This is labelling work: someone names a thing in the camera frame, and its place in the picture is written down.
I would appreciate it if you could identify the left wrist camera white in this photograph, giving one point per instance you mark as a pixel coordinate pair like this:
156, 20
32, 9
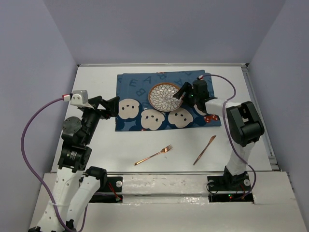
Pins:
80, 99

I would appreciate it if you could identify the floral patterned plate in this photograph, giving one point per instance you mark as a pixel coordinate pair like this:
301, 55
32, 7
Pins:
161, 97

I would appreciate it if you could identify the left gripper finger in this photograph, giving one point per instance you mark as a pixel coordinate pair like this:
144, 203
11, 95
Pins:
110, 107
95, 102

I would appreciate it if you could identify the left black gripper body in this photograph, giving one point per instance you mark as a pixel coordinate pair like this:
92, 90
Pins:
91, 117

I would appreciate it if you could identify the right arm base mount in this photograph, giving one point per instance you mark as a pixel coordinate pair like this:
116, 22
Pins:
220, 192

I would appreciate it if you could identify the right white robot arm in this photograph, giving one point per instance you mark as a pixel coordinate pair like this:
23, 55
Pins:
243, 127

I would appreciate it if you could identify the blue cartoon placemat cloth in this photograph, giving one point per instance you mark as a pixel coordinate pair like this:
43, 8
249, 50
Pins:
137, 114

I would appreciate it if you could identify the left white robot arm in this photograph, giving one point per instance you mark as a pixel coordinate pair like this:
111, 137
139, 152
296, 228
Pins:
75, 184

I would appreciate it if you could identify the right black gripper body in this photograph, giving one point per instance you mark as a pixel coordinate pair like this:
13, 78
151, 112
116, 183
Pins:
194, 97

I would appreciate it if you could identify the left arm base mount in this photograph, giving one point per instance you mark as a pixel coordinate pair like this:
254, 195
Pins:
111, 192

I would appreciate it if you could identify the copper knife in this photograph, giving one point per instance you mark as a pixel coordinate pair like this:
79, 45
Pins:
203, 151

